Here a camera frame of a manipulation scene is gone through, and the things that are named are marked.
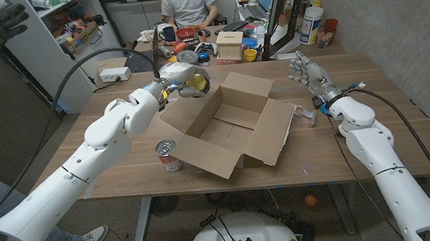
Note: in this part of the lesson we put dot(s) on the blue bowl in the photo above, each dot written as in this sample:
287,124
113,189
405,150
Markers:
249,42

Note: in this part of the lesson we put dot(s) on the grey duct tape roll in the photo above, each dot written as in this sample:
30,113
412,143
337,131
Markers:
187,56

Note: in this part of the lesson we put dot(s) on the clear glass with items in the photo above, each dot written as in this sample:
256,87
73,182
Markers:
324,37

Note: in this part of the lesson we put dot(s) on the cardboard box with clutter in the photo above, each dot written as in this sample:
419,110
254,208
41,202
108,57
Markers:
82,37

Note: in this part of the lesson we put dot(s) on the seated person grey t-shirt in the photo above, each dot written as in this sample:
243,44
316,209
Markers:
188,2

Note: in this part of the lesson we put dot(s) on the white shelf unit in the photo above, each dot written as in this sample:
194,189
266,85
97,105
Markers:
52,69

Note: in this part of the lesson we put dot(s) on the red soda can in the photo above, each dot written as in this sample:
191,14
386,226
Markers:
169,160

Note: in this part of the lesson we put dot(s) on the open cardboard box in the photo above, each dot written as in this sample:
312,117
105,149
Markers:
206,157

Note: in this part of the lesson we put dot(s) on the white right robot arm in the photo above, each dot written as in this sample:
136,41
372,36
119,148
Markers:
385,167

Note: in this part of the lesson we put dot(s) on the dark blue mug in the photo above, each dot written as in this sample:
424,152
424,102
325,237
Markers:
169,34

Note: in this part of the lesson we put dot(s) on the red bowl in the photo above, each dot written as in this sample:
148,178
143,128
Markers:
185,33

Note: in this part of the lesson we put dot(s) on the small black keyboard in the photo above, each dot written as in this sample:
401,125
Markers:
234,26

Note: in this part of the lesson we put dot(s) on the white game controller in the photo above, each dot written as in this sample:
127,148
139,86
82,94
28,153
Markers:
206,48

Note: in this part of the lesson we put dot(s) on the white power box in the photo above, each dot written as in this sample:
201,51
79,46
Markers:
115,74

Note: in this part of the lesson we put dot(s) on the white canister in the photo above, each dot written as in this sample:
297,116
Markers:
312,25

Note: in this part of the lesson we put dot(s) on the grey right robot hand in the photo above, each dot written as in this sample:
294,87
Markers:
315,75

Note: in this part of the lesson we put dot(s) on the wooden desk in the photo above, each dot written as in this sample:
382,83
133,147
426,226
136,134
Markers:
313,51

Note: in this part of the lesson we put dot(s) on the red cup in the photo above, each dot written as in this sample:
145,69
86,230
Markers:
331,24

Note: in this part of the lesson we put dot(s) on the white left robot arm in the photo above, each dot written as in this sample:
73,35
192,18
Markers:
66,182

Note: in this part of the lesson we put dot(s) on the black monitor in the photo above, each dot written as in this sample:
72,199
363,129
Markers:
279,11

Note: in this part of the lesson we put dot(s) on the yellow cup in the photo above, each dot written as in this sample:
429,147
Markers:
250,55

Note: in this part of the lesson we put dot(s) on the white pad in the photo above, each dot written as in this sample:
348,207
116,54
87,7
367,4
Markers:
289,55

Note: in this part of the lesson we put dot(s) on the grey table leg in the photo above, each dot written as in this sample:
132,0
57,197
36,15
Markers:
342,207
142,222

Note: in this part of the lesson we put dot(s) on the small wooden box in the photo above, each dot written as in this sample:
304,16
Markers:
229,46

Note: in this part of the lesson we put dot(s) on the yellow push button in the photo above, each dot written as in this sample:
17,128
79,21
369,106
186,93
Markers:
197,82

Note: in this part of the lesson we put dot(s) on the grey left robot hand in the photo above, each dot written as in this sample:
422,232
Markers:
178,71

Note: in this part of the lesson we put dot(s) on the silver metal clip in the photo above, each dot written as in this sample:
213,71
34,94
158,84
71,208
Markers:
308,115

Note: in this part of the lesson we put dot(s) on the orange tool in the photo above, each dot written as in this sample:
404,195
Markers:
178,47

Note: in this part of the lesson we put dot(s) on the orange ball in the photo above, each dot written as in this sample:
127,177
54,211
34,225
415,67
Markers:
310,200

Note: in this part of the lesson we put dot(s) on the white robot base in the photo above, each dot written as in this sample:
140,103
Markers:
249,232

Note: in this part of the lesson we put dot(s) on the black floor fan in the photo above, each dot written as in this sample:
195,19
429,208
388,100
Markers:
164,205

